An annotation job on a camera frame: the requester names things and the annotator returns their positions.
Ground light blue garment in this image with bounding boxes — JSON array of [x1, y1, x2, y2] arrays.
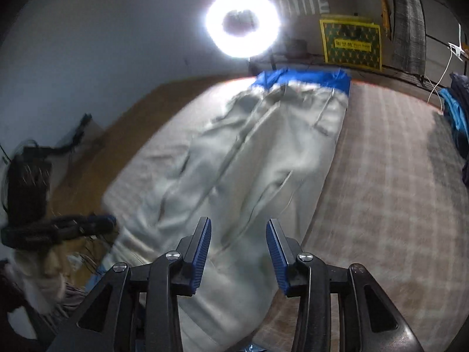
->
[[438, 88, 469, 143]]

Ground person's left forearm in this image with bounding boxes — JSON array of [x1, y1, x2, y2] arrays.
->
[[0, 264, 48, 341]]

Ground orange strap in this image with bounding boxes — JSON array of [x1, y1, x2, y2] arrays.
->
[[379, 0, 394, 41]]

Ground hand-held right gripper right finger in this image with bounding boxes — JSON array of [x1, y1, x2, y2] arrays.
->
[[266, 218, 426, 352]]

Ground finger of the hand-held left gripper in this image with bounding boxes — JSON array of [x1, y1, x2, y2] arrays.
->
[[55, 213, 117, 241]]

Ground tangle of thin cables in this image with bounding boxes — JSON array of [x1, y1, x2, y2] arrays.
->
[[66, 235, 114, 287]]

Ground white clip lamp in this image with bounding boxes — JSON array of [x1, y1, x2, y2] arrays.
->
[[449, 24, 469, 61]]

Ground navy garment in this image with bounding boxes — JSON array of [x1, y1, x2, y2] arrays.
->
[[449, 71, 469, 107]]

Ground yellow green patterned bag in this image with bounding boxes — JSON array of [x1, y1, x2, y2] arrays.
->
[[319, 15, 383, 72]]

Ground person's left hand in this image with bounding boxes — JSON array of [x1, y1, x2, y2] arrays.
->
[[9, 247, 68, 314]]

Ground ring light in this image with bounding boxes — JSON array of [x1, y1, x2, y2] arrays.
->
[[205, 0, 283, 59]]

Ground black bag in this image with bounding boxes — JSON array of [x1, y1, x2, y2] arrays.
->
[[7, 147, 52, 228]]

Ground blue white jacket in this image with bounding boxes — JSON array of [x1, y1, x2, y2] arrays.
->
[[251, 67, 352, 98]]

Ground white lamp cable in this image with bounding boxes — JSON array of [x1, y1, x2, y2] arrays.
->
[[427, 54, 455, 107]]

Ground plaid blanket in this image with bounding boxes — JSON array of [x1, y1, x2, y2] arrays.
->
[[103, 77, 466, 352]]

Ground grey plaid hanging garment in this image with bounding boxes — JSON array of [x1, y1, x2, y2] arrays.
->
[[390, 0, 429, 77]]

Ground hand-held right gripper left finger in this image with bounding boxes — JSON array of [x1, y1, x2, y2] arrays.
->
[[46, 216, 213, 352]]

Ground beige pants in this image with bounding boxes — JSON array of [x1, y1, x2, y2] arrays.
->
[[110, 82, 349, 349]]

